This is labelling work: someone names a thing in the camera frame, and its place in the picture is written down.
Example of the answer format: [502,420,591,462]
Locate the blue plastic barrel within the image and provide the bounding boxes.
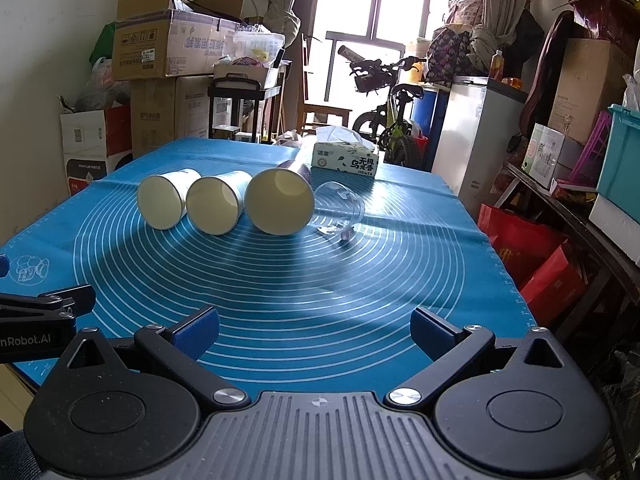
[410,84,438,138]

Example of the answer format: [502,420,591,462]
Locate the orange drink bottle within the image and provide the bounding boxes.
[489,50,504,81]

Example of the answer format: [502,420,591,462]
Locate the white chest freezer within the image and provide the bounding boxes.
[431,76,526,217]

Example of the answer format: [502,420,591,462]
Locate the white ink-painting paper cup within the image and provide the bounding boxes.
[137,169,201,231]

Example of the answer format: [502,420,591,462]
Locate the red gift bag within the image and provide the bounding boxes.
[477,204,588,326]

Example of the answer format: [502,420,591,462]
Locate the clear plastic cup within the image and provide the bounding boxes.
[309,181,364,242]

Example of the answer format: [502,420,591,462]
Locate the red and white appliance box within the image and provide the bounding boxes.
[60,105,132,195]

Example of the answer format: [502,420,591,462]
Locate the wooden chair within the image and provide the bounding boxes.
[296,34,352,136]

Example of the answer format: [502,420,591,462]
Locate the green and white small box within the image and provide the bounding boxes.
[521,124,564,188]

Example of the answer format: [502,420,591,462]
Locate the teal plastic crate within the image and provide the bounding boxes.
[597,104,640,221]

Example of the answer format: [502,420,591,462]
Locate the blue and white paper cup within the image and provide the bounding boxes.
[186,170,252,236]

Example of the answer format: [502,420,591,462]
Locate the purple paper cup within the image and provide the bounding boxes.
[244,160,314,236]

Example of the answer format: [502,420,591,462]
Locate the blue silicone baking mat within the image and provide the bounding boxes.
[1,139,534,396]

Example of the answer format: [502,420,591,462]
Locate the green bicycle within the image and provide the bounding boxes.
[337,46,426,169]

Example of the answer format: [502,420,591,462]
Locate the brown cardboard box right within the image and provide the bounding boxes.
[548,38,634,145]

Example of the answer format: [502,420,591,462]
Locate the tissue box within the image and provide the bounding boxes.
[311,126,378,178]

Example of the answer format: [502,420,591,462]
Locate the large top cardboard box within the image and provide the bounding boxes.
[112,0,241,81]

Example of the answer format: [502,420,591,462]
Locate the patterned fabric bag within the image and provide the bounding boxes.
[425,25,475,87]

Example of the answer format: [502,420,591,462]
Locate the black rolling cart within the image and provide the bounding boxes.
[207,76,281,143]

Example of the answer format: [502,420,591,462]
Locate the lower stacked cardboard box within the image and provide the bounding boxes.
[130,76,210,158]

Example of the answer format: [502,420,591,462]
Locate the pink plastic basket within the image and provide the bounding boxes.
[568,110,612,188]

